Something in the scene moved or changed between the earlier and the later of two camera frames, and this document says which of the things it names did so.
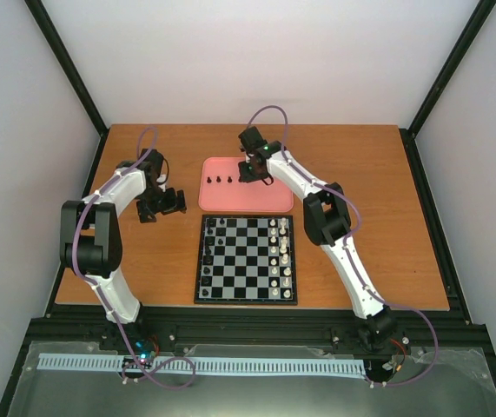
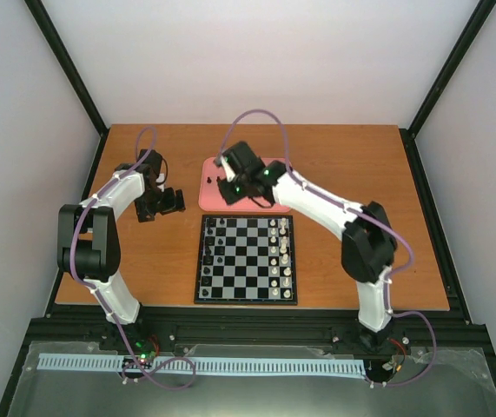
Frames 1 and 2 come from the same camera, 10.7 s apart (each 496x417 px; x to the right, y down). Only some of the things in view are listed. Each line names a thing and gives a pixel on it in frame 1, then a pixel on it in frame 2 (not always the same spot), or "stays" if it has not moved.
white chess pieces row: (281, 271) stays
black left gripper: (172, 207) stays
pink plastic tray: (220, 189) stays
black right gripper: (246, 177) → (228, 195)
